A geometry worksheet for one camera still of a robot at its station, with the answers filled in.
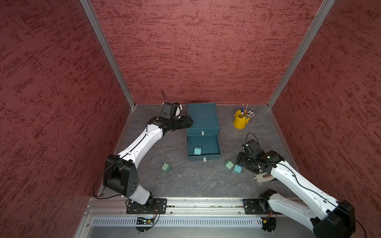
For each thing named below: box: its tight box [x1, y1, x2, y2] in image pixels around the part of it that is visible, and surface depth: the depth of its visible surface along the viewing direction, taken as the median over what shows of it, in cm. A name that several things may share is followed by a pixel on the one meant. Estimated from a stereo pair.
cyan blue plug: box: [233, 164, 243, 174], surface depth 87 cm
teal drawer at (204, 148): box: [187, 134, 222, 163], surface depth 87 cm
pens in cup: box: [240, 103, 255, 119], surface depth 97 cm
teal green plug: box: [193, 146, 202, 156], surface depth 86 cm
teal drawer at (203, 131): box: [187, 127, 221, 137], surface depth 84 cm
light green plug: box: [223, 158, 235, 171], surface depth 89 cm
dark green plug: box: [160, 162, 173, 173], surface depth 87 cm
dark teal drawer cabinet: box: [186, 103, 222, 162], surface depth 85 cm
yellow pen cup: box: [233, 109, 251, 130], surface depth 105 cm
